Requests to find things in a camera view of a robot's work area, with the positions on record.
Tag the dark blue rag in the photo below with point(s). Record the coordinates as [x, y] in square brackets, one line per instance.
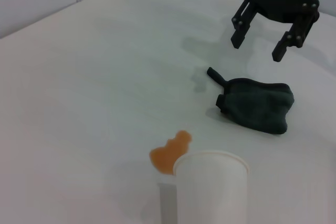
[257, 106]

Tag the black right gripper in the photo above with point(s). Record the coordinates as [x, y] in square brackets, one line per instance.
[283, 1]

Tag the white paper cup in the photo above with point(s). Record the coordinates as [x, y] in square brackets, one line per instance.
[210, 195]

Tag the brown water stain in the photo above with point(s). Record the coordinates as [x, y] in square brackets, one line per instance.
[168, 155]

